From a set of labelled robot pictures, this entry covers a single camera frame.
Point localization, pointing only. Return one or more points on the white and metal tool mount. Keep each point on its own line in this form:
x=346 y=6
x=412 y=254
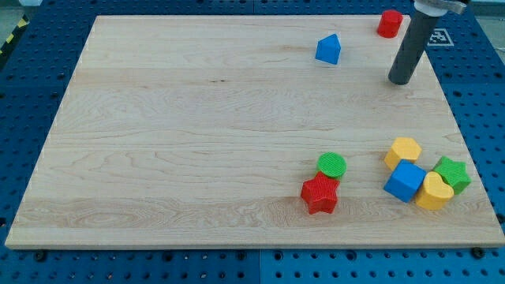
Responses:
x=438 y=8

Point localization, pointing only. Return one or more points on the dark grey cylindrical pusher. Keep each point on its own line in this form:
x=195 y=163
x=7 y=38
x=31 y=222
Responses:
x=412 y=47

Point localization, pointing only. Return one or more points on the blue cube block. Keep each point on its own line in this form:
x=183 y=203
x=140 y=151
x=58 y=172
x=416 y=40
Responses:
x=405 y=180

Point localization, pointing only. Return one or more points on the yellow heart block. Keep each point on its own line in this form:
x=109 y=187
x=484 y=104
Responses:
x=434 y=193

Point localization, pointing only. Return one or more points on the black white fiducial marker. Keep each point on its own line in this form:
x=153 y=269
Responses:
x=440 y=38

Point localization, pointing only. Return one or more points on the red cylinder block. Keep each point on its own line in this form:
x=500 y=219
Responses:
x=390 y=23

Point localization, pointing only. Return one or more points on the yellow hexagon block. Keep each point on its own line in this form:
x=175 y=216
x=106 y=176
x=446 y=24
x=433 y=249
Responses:
x=402 y=148

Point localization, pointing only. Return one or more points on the green star block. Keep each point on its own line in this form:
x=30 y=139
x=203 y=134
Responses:
x=453 y=173

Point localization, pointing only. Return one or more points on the green cylinder block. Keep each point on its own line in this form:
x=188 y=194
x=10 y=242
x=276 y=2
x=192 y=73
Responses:
x=332 y=165

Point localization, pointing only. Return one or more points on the red star block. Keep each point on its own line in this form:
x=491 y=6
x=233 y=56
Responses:
x=320 y=193

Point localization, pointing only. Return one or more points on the light wooden board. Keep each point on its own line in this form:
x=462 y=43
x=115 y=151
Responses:
x=197 y=132

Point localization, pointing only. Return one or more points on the yellow black hazard tape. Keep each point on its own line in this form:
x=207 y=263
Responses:
x=14 y=37

